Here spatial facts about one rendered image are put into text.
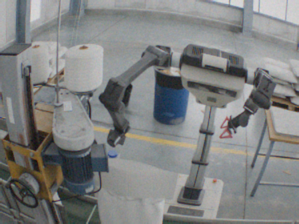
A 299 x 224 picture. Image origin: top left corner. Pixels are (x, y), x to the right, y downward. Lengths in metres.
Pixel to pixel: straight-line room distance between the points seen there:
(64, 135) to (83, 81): 0.22
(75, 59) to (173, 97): 2.68
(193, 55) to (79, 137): 0.82
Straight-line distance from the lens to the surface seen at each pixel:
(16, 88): 1.16
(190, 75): 1.79
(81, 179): 1.34
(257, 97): 1.26
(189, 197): 2.54
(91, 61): 1.20
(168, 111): 3.89
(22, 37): 7.54
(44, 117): 1.49
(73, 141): 1.18
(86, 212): 2.27
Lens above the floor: 2.09
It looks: 30 degrees down
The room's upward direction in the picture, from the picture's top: 4 degrees clockwise
